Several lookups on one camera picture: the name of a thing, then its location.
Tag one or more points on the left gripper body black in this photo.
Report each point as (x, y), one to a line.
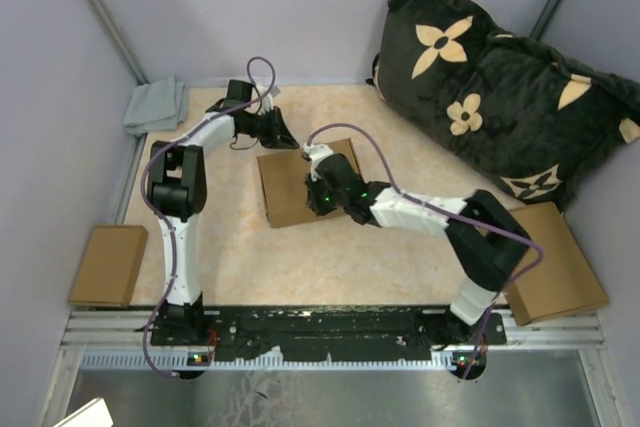
(259, 126)

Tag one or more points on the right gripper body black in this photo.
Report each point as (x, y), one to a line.
(323, 199)

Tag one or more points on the brown cardboard box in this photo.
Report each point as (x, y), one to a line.
(282, 177)

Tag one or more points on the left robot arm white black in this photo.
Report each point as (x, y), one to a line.
(174, 187)

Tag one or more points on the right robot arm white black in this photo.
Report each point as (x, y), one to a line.
(485, 238)

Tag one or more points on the folded cardboard box left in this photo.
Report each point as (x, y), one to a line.
(110, 267)

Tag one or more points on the folded cardboard box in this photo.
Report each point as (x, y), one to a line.
(563, 283)
(110, 267)

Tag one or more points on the folded cardboard box right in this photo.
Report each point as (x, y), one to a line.
(563, 283)

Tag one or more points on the grey folded cloth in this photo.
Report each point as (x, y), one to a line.
(156, 107)

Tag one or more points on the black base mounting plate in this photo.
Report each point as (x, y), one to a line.
(337, 333)

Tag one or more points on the black floral plush pillow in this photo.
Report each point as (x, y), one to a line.
(532, 121)

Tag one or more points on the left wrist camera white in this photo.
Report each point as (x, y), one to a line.
(266, 96)

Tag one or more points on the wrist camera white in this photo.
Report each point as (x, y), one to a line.
(266, 96)
(315, 154)

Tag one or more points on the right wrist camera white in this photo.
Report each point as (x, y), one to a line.
(315, 154)

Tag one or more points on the aluminium rail frame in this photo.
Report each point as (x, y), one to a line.
(117, 339)

